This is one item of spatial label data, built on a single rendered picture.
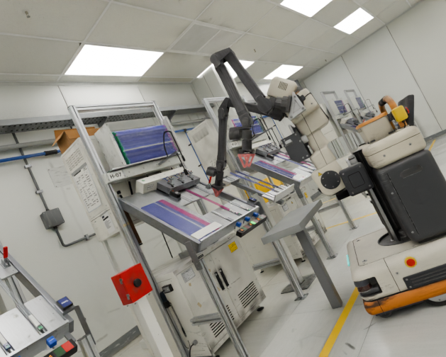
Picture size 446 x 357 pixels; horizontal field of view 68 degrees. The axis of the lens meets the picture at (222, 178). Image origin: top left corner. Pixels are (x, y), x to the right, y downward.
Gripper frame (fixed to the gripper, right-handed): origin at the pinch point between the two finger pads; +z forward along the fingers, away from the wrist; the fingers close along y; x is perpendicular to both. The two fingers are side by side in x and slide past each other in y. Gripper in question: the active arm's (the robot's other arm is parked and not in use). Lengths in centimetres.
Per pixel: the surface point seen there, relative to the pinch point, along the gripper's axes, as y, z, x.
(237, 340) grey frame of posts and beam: 66, 39, 68
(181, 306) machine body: 62, 47, 25
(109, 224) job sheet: 61, 20, -46
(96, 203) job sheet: 60, 10, -62
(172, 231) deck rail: 60, -2, 11
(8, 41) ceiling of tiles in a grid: 34, -81, -220
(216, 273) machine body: 29, 40, 27
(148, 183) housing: 36, -8, -36
